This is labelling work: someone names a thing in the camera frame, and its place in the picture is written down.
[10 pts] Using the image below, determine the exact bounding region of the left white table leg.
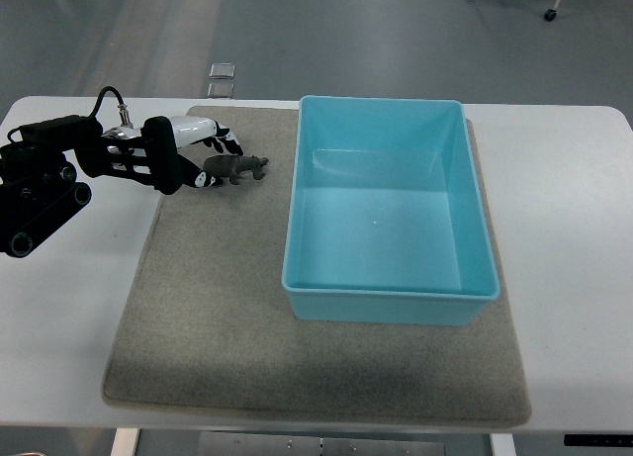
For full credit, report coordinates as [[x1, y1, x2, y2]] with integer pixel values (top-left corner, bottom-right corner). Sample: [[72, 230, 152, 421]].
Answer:
[[110, 428, 140, 456]]

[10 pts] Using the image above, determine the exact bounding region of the right black caster wheel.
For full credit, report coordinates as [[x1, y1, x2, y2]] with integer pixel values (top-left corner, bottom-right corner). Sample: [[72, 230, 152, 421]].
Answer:
[[543, 9, 558, 22]]

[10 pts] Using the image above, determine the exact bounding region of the black table control panel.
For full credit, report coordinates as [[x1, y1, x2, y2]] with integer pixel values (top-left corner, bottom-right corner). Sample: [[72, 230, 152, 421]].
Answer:
[[564, 433, 633, 448]]

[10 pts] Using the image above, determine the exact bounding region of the metal floor plate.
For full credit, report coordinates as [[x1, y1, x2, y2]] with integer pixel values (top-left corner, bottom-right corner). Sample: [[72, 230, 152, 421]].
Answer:
[[207, 82, 234, 99], [209, 62, 235, 79]]

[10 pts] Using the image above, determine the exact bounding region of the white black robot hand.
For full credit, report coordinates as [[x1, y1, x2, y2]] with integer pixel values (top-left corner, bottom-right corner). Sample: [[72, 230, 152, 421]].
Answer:
[[140, 116, 243, 195]]

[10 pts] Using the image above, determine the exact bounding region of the upper metal floor plate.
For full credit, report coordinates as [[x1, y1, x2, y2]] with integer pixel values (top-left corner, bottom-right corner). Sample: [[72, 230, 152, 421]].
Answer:
[[209, 62, 235, 79]]

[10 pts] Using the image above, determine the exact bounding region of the blue plastic box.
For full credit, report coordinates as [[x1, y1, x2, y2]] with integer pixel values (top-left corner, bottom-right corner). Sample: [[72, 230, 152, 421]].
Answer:
[[281, 96, 500, 325]]

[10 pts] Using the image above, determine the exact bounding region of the lower metal floor plate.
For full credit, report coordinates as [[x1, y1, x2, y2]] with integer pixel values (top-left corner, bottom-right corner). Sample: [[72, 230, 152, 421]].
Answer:
[[207, 82, 234, 99]]

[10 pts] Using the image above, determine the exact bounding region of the white table leg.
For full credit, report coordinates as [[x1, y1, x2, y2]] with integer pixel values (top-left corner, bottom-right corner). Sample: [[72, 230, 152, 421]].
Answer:
[[490, 433, 517, 456], [110, 428, 140, 456]]

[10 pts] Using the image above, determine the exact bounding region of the right white table leg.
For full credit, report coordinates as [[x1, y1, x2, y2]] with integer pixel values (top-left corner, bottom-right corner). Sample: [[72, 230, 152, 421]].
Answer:
[[490, 433, 517, 456]]

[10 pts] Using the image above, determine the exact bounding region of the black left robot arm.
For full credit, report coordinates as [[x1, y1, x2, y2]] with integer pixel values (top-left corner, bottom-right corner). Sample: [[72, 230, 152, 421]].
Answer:
[[1, 115, 155, 258]]

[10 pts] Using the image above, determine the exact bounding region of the grey metal table crossbar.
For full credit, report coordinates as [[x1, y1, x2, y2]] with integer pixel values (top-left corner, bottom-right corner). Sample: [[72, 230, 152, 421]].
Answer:
[[198, 432, 446, 456]]

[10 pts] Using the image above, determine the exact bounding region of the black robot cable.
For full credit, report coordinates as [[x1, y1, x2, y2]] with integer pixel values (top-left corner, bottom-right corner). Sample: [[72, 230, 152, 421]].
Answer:
[[88, 85, 137, 130]]

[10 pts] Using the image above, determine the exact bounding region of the grey felt mat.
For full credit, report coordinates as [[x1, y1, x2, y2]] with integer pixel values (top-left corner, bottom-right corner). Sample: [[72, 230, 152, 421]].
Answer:
[[102, 106, 531, 427]]

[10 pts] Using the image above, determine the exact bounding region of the brown hippo toy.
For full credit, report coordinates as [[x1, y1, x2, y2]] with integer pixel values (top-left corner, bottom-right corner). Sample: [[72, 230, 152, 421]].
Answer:
[[203, 154, 269, 185]]

